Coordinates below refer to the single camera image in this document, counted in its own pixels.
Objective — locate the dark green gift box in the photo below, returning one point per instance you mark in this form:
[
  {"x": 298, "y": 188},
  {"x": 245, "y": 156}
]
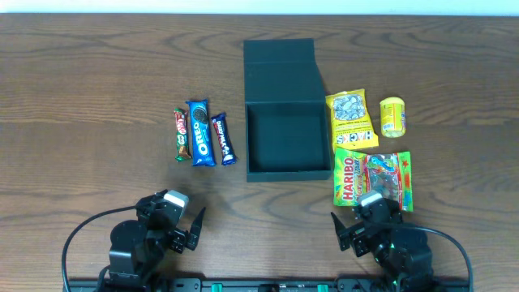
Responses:
[{"x": 286, "y": 115}]

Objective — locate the green Haribo gummy bag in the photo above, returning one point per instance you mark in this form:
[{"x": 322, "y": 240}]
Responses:
[{"x": 357, "y": 173}]

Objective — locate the green KitKat Milo bar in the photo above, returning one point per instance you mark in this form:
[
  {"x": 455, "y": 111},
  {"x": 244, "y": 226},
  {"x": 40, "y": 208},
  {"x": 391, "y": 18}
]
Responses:
[{"x": 183, "y": 152}]

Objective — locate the yellow Hacks candy bag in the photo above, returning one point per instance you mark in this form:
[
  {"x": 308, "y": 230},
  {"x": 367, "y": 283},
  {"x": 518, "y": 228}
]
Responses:
[{"x": 351, "y": 124}]

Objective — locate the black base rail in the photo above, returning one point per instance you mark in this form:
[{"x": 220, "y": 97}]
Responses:
[{"x": 197, "y": 285}]

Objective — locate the yellow plastic jar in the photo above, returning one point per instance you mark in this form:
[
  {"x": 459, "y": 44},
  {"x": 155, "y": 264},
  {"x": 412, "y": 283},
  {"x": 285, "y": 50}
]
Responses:
[{"x": 392, "y": 117}]

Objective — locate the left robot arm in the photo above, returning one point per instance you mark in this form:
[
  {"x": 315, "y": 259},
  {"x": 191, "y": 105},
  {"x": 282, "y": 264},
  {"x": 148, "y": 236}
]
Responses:
[{"x": 138, "y": 246}]

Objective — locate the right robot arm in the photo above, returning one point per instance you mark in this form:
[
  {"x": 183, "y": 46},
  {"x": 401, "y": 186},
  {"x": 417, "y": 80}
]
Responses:
[{"x": 403, "y": 253}]

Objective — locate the blue Dairy Milk bar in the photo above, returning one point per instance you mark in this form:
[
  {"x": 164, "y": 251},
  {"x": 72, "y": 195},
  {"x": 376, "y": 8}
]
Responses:
[{"x": 227, "y": 151}]

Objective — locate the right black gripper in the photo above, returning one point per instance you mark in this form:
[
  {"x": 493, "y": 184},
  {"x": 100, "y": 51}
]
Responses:
[{"x": 356, "y": 237}]

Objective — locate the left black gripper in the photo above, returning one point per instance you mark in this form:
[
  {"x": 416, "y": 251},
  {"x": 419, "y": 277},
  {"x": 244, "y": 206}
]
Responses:
[{"x": 181, "y": 238}]

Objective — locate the blue Oreo cookie pack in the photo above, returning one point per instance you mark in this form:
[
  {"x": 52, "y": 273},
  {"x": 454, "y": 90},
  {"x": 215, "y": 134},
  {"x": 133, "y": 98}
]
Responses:
[{"x": 201, "y": 135}]

